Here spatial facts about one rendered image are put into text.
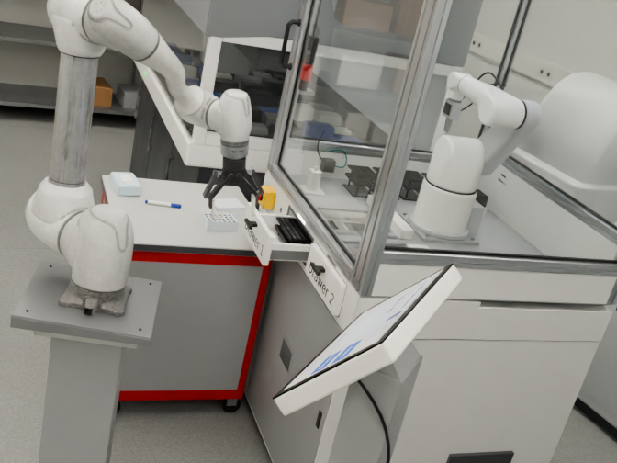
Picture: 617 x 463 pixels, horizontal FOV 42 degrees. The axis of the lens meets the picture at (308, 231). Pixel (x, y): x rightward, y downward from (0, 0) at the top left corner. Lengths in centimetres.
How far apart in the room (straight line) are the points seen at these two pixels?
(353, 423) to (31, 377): 178
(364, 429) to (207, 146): 185
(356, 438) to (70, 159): 110
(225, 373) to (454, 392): 95
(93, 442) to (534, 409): 148
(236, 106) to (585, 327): 136
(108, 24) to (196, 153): 145
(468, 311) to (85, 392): 117
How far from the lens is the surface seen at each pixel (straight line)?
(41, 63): 674
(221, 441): 318
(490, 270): 249
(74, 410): 248
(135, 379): 311
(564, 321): 276
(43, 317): 225
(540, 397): 292
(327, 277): 249
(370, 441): 193
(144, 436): 315
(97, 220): 224
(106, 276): 227
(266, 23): 337
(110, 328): 223
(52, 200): 236
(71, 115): 230
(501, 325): 263
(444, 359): 260
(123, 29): 210
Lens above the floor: 196
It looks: 22 degrees down
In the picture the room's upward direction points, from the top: 13 degrees clockwise
